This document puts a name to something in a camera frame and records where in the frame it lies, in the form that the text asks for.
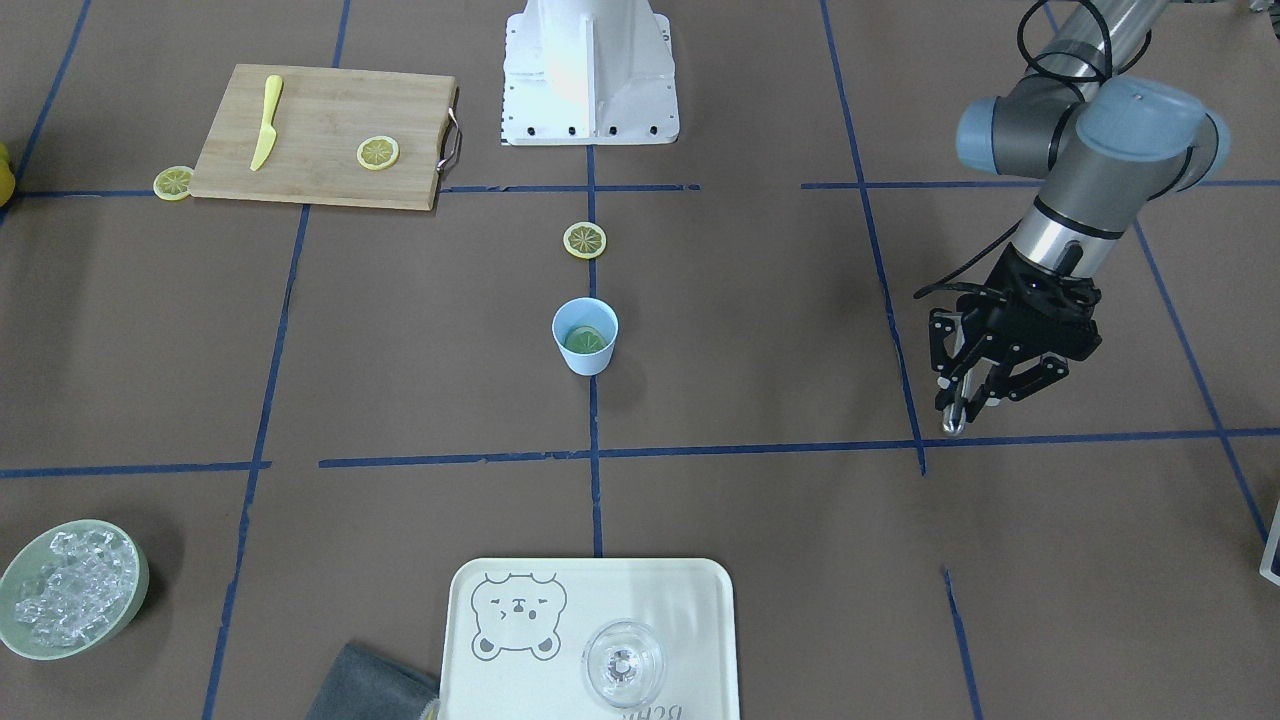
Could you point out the wooden cutting board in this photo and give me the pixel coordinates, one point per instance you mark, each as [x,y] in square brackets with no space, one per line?
[324,114]

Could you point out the steel muddler black cap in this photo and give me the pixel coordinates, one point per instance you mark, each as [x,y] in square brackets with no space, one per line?
[960,382]

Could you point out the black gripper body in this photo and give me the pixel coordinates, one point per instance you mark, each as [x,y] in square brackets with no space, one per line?
[1012,322]

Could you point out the lemon slice on table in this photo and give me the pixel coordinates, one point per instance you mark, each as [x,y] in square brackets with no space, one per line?
[584,240]

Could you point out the cream bear tray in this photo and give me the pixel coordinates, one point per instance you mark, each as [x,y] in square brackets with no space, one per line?
[516,630]

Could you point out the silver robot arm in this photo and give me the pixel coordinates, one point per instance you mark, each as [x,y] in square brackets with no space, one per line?
[1102,143]

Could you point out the lemon slice beside board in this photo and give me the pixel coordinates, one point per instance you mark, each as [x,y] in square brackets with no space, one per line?
[172,184]

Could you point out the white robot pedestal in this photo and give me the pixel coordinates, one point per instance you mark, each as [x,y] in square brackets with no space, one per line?
[589,73]

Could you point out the metal board handle loop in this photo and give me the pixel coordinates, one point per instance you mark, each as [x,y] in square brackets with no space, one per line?
[452,139]

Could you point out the yellow lemon slice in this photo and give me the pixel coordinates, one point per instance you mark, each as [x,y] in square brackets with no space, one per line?
[585,340]

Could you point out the grey folded cloth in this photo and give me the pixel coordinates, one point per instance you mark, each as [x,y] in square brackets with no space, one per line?
[361,684]

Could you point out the light blue plastic cup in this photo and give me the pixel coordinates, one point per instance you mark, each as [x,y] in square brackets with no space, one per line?
[586,311]

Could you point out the green bowl of ice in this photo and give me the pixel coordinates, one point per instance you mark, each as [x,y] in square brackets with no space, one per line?
[72,589]

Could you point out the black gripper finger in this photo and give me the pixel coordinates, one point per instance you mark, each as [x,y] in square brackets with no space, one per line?
[978,346]
[1000,384]

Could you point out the yellow plastic knife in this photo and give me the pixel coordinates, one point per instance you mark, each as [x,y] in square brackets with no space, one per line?
[265,142]

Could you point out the clear wine glass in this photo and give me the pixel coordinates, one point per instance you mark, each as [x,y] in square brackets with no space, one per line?
[624,665]

